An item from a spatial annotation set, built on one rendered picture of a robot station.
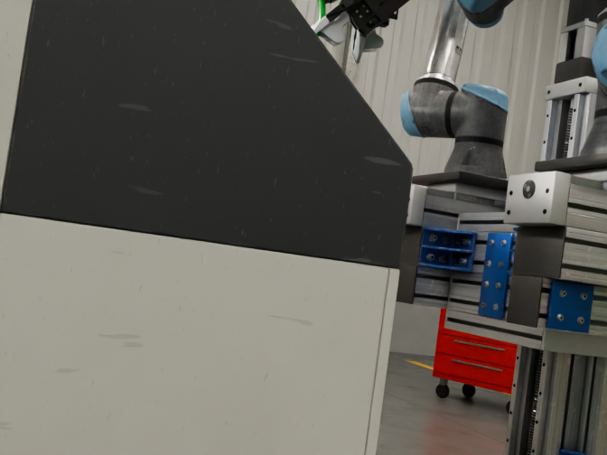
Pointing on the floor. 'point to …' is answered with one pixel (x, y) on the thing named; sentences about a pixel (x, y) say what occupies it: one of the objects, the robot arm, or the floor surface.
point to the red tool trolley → (472, 362)
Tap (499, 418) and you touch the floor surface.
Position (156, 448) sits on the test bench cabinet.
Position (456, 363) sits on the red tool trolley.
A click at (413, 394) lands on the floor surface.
